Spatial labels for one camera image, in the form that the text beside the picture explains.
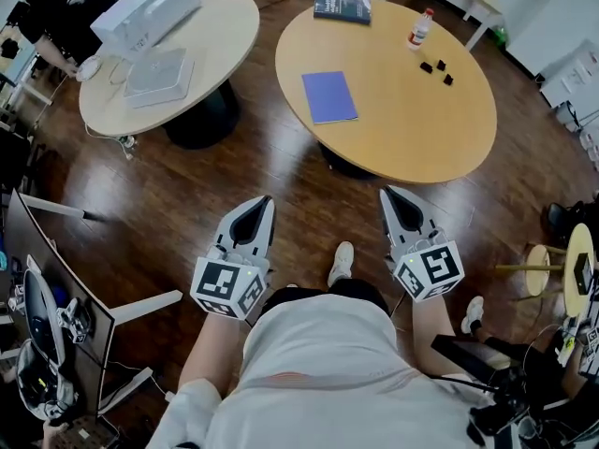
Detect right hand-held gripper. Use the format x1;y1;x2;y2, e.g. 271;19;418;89
379;185;466;304

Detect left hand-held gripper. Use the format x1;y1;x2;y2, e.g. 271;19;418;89
189;196;277;320

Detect purple book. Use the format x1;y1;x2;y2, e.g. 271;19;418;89
300;70;359;125

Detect person's right forearm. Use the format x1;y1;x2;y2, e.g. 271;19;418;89
410;292;456;378

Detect person's left forearm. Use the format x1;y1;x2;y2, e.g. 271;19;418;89
177;313;252;392

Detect person's white left shoe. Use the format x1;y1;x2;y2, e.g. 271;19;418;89
327;240;356;287

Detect person's white shoe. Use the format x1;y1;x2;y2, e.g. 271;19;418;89
460;296;486;336
327;240;356;287

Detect person's black shorts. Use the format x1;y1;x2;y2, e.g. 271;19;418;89
263;277;390;318

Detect person's white right shoe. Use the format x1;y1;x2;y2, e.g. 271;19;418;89
460;296;486;336

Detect person's white shirt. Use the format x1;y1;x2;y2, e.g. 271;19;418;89
157;292;498;449

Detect black bag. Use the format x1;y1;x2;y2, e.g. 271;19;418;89
544;200;599;248

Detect flat white carton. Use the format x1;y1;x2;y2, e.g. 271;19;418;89
123;47;196;109

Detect clear plastic bottle red cap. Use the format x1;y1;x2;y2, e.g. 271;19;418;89
405;7;435;53

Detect black box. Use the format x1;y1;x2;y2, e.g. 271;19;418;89
574;252;595;295

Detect dark desk with white legs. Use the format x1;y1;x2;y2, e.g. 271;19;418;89
3;188;184;421

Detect white cabinet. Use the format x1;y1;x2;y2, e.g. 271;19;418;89
537;38;599;108

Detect dark blue hardcover volume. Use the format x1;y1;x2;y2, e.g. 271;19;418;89
312;0;373;26

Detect white round disc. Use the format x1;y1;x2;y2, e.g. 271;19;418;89
74;55;104;83

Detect large white carton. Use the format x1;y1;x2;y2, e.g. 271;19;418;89
89;0;204;58

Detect grey bag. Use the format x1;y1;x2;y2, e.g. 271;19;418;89
15;339;80;423

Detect black table pedestal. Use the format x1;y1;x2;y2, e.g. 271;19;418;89
163;80;241;151
316;140;378;181

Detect white cable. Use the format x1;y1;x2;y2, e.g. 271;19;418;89
82;53;137;158

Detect black camera rig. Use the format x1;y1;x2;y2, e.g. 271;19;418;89
430;333;599;449

